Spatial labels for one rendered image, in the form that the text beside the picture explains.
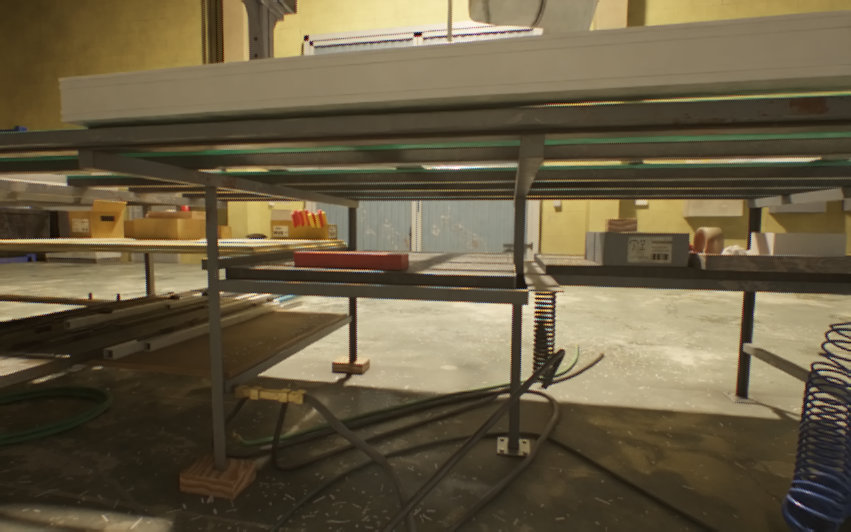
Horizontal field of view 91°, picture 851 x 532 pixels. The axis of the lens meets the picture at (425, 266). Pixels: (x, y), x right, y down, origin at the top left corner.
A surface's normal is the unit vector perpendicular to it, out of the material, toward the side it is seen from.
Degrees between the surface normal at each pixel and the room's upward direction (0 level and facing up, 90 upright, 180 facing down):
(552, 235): 90
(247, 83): 90
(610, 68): 90
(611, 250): 90
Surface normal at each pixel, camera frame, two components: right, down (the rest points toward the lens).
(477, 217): -0.19, 0.08
